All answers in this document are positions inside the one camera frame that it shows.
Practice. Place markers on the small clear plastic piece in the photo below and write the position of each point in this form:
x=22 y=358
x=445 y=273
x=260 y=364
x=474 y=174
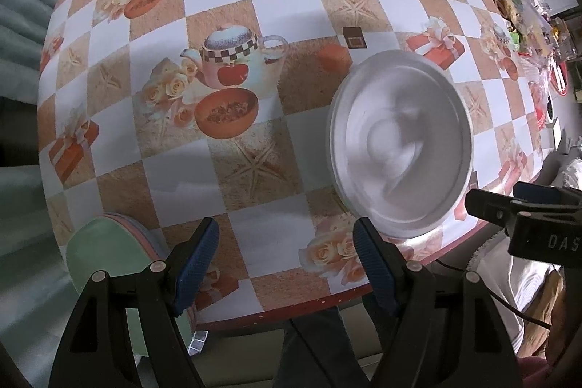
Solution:
x=198 y=342

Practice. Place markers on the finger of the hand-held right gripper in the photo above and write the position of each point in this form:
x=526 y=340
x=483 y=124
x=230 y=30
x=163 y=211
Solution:
x=491 y=208
x=536 y=192

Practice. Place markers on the pink plate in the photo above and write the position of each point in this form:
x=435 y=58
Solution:
x=152 y=235

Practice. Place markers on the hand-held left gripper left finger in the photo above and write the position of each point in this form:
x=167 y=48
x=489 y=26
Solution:
x=198 y=265

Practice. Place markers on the grey-green ribbed sofa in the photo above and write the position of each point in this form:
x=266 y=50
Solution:
x=22 y=51

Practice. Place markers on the pile of snack packets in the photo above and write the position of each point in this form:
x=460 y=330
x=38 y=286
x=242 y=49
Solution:
x=529 y=15

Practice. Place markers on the green plate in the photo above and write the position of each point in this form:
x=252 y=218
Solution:
x=104 y=247

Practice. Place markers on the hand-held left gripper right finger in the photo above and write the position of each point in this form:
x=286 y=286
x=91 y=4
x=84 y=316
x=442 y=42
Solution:
x=375 y=265

